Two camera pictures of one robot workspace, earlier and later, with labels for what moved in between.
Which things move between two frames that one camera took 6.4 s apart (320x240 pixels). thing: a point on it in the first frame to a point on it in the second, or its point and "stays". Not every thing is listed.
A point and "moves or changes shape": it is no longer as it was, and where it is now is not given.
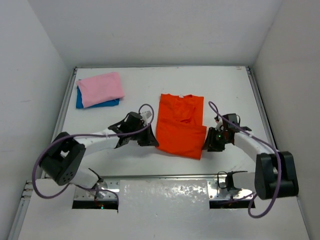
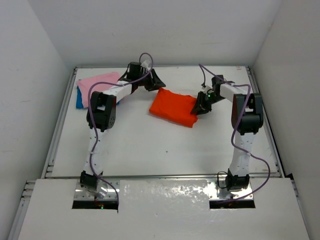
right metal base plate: x=218 y=191 stays
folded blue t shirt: x=79 y=105 stays
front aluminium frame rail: x=161 y=177 stays
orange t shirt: x=180 y=130 moves or changes shape
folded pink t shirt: x=100 y=88 stays
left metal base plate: x=104 y=190 stays
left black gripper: x=146 y=136 to x=150 y=79
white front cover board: x=159 y=209 stays
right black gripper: x=210 y=144 to x=201 y=107
